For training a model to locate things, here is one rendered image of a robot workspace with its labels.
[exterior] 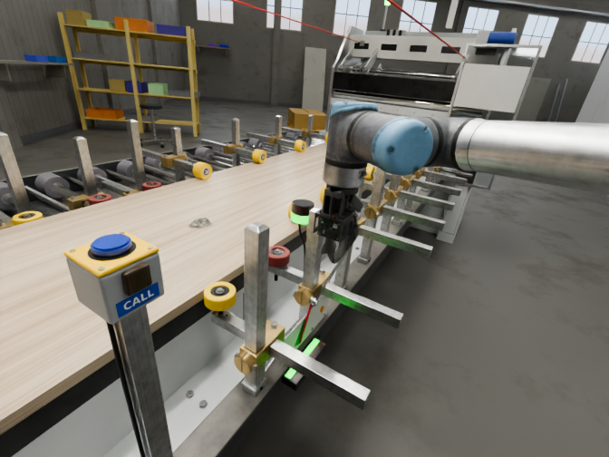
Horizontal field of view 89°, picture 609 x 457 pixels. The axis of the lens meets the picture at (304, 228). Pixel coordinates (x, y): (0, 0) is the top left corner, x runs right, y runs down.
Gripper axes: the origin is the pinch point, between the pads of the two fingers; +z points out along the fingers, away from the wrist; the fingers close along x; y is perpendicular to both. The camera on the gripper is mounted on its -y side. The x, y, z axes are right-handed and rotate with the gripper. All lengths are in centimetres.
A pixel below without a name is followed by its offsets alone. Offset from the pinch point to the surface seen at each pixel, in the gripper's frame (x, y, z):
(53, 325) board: -42, 47, 11
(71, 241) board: -75, 27, 11
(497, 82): 13, -254, -47
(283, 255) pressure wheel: -19.9, -6.3, 10.1
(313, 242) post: -7.5, -1.3, -1.1
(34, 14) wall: -692, -233, -93
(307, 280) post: -7.9, -1.3, 11.5
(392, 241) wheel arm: 6.9, -30.6, 6.0
